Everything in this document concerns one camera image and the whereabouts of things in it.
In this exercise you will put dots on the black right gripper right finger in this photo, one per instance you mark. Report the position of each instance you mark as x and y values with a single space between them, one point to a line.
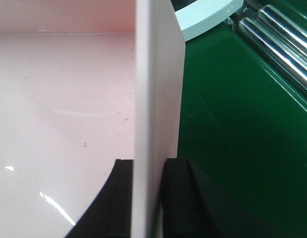
193 205

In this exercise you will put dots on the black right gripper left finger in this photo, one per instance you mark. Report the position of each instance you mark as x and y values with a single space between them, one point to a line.
111 205

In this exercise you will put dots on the pink plastic bin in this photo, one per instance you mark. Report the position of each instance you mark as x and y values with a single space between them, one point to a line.
83 83

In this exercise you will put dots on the green conveyor belt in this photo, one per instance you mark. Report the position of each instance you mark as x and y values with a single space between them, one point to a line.
243 132

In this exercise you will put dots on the steel conveyor rollers right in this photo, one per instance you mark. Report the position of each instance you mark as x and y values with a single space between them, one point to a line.
278 39

